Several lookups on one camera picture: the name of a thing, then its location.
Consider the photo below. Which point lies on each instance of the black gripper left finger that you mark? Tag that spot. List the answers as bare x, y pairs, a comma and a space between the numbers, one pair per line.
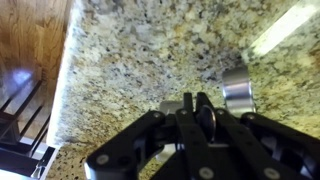
133, 150

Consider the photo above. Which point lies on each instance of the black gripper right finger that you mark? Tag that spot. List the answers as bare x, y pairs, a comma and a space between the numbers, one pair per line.
266, 150

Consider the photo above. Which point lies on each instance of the medium silver measuring pot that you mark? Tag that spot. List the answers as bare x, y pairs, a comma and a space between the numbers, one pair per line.
170, 106

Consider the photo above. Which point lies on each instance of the small silver measuring pot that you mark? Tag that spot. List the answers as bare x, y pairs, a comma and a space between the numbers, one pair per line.
237, 90

